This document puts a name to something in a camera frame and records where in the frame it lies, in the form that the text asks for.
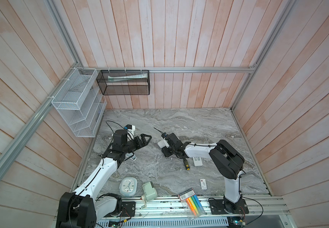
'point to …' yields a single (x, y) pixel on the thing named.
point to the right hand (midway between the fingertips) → (165, 148)
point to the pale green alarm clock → (128, 186)
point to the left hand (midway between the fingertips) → (147, 142)
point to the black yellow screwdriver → (187, 167)
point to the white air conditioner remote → (197, 161)
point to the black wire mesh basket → (124, 82)
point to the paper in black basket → (111, 78)
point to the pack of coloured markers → (192, 206)
